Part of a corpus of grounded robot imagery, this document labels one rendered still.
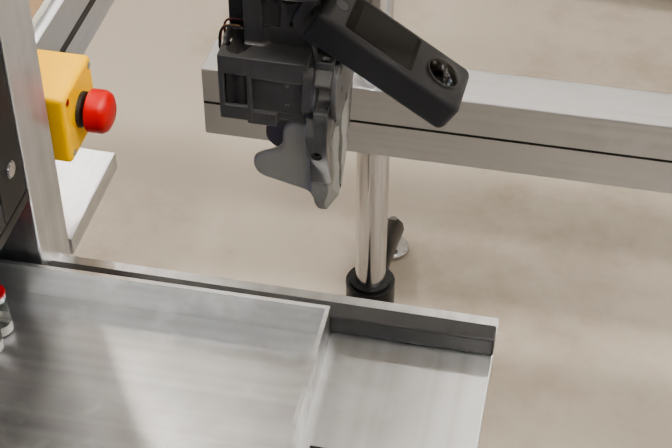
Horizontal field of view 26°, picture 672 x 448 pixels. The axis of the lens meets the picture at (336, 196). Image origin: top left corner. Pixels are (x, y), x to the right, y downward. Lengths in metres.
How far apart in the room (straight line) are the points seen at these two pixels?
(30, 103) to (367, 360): 0.35
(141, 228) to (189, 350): 1.45
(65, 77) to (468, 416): 0.46
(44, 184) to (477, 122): 0.93
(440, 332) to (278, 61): 0.36
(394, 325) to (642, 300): 1.38
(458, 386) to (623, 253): 1.46
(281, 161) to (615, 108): 1.10
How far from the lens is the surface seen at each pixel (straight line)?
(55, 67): 1.32
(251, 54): 0.97
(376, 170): 2.19
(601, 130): 2.07
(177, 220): 2.70
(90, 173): 1.44
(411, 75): 0.95
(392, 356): 1.25
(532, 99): 2.07
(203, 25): 3.19
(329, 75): 0.96
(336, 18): 0.95
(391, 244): 2.47
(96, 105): 1.31
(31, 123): 1.24
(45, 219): 1.30
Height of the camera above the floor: 1.80
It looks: 41 degrees down
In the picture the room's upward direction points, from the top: straight up
